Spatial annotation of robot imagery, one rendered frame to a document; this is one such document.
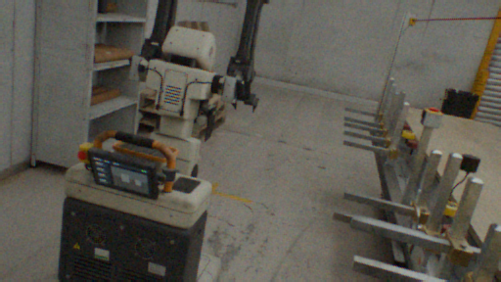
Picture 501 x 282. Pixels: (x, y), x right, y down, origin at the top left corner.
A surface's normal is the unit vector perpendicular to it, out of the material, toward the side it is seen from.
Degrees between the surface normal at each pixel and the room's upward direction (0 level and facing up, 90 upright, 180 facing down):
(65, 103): 90
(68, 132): 90
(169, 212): 90
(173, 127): 82
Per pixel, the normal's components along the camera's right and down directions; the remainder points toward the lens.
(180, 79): -0.22, 0.11
